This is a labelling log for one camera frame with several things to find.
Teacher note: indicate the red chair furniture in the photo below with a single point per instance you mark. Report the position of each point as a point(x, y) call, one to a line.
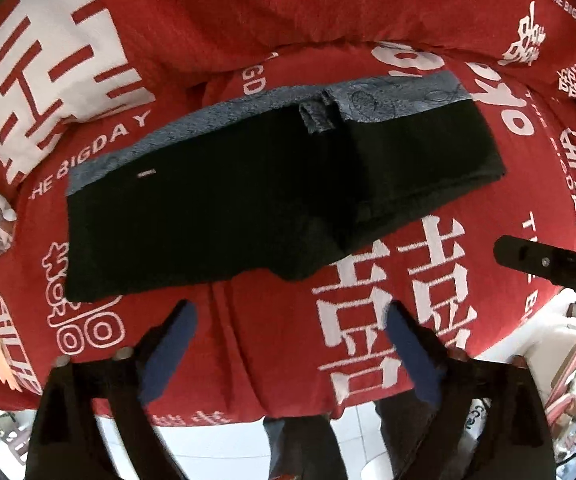
point(563, 389)

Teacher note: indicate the red white character pillow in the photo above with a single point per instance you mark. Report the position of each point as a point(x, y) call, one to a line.
point(61, 61)

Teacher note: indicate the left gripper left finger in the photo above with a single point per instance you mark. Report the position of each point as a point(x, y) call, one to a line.
point(66, 442)

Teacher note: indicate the black pants grey waistband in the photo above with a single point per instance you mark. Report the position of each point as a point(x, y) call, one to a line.
point(289, 181)

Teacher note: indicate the red printed bed blanket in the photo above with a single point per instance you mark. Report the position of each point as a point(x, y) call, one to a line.
point(270, 347)

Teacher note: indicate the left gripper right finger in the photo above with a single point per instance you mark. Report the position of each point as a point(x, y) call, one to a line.
point(514, 444)

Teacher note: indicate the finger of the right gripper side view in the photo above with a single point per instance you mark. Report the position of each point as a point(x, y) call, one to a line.
point(556, 265)

